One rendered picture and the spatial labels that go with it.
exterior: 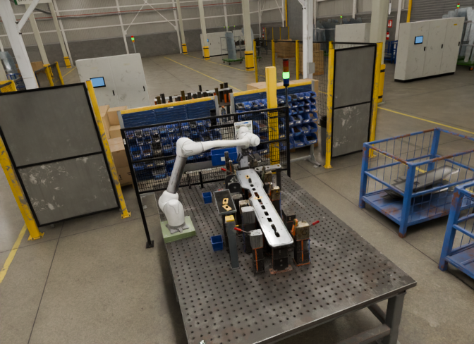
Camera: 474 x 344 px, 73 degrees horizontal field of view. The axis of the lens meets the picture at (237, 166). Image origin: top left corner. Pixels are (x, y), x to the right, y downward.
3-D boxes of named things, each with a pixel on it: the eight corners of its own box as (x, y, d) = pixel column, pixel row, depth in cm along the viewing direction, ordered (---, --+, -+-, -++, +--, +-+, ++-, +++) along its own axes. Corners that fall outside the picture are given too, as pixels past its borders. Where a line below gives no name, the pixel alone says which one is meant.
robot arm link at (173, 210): (171, 228, 294) (168, 207, 285) (164, 219, 308) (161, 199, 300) (187, 223, 301) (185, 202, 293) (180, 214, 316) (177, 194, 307)
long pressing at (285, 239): (298, 242, 232) (298, 241, 231) (268, 248, 229) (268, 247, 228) (254, 168, 357) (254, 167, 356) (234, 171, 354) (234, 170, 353)
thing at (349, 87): (326, 168, 567) (329, 49, 487) (321, 166, 579) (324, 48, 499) (375, 156, 595) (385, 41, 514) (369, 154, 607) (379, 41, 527)
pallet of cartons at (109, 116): (137, 161, 685) (125, 113, 643) (97, 168, 668) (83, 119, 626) (137, 144, 792) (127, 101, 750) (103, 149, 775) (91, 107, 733)
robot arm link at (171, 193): (161, 215, 305) (154, 206, 323) (176, 216, 314) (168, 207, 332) (183, 138, 293) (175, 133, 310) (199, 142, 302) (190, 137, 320)
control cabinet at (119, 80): (96, 137, 882) (69, 41, 783) (96, 132, 929) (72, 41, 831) (154, 126, 924) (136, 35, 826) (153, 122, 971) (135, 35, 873)
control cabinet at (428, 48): (405, 83, 1160) (413, 8, 1062) (393, 81, 1207) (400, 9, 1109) (455, 74, 1223) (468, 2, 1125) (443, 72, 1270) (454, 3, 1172)
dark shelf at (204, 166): (262, 161, 369) (262, 159, 368) (184, 174, 357) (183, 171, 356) (257, 155, 389) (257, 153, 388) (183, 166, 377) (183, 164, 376)
